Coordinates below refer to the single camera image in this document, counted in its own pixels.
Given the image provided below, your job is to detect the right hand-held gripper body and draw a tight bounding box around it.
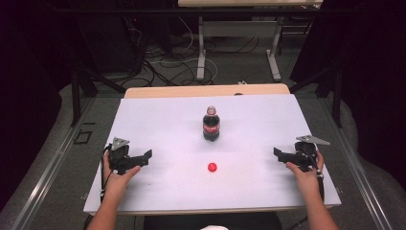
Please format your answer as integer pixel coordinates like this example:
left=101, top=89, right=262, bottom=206
left=292, top=134, right=331, bottom=173

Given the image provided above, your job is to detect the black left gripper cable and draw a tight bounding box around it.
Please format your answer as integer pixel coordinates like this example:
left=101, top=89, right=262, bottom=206
left=100, top=144, right=113, bottom=205

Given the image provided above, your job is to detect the light wooden table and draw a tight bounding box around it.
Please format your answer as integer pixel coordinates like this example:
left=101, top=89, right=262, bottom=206
left=82, top=82, right=342, bottom=217

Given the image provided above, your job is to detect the tangle of black floor cables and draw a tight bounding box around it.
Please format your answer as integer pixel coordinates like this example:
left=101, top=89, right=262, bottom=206
left=119, top=15, right=261, bottom=88

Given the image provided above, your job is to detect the person's left hand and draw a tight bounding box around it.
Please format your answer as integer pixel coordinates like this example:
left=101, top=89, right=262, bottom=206
left=101, top=150, right=142, bottom=199

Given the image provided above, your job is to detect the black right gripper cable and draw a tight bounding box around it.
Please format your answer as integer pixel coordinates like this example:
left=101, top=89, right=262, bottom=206
left=298, top=149, right=326, bottom=203

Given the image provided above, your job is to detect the white table mat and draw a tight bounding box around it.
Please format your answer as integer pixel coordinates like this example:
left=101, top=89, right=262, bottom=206
left=82, top=93, right=342, bottom=214

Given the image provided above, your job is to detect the black floor socket frame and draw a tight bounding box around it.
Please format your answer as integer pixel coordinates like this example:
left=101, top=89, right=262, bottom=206
left=72, top=129, right=94, bottom=146

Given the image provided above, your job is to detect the cola bottle with red label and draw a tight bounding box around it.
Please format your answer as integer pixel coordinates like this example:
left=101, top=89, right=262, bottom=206
left=201, top=105, right=221, bottom=143

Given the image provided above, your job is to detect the desk with white legs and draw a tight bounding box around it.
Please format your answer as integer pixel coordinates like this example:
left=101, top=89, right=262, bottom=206
left=177, top=0, right=325, bottom=82

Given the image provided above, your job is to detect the white floor cable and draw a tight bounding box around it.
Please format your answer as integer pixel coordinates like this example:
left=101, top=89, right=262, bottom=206
left=149, top=15, right=219, bottom=84

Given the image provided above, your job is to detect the person's dark clothing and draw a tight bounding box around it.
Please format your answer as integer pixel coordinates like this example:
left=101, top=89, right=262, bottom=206
left=143, top=212, right=283, bottom=230

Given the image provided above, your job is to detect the metal floor rail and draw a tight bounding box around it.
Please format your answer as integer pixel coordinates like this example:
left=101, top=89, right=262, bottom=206
left=9, top=97, right=97, bottom=230
left=318, top=95, right=395, bottom=230

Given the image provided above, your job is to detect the black metal stand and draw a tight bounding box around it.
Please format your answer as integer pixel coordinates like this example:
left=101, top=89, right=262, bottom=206
left=69, top=61, right=127, bottom=127
left=288, top=58, right=345, bottom=129

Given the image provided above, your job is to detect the person's right hand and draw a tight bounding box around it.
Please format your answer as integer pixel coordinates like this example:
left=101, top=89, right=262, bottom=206
left=284, top=149, right=326, bottom=199

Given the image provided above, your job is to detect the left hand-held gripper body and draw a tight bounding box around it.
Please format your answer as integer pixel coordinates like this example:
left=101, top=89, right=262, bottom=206
left=107, top=136, right=142, bottom=175

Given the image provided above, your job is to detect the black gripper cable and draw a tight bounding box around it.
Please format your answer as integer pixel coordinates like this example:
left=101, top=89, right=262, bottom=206
left=100, top=144, right=113, bottom=205
left=298, top=149, right=326, bottom=203

